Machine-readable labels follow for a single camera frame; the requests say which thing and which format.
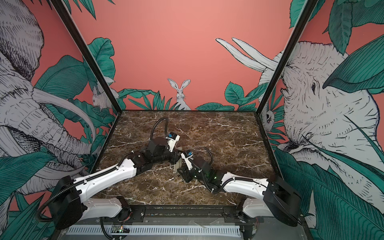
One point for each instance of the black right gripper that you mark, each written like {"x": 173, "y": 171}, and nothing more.
{"x": 187, "y": 174}

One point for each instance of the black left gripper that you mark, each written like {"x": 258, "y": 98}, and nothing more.
{"x": 175, "y": 157}

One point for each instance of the grey remote control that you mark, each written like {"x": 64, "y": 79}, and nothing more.
{"x": 178, "y": 165}

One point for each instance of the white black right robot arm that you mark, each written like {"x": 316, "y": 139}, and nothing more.
{"x": 266, "y": 197}

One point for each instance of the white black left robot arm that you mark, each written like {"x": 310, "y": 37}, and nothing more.
{"x": 72, "y": 199}

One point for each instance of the green circuit board with leds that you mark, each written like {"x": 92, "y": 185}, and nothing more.
{"x": 120, "y": 229}

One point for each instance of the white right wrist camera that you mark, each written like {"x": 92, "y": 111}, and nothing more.
{"x": 187, "y": 156}

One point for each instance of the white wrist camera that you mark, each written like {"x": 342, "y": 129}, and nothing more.
{"x": 172, "y": 139}
{"x": 187, "y": 156}

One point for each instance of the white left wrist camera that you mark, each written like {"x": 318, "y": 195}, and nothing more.
{"x": 172, "y": 139}

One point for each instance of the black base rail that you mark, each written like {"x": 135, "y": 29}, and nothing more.
{"x": 230, "y": 214}

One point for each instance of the white slotted cable duct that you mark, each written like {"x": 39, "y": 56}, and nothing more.
{"x": 194, "y": 230}

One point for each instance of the black left corner frame post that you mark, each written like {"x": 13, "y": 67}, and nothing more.
{"x": 84, "y": 49}

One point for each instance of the black corner frame post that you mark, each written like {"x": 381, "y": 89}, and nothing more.
{"x": 295, "y": 36}
{"x": 84, "y": 49}

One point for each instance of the black right corner frame post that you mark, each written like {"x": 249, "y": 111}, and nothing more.
{"x": 295, "y": 36}

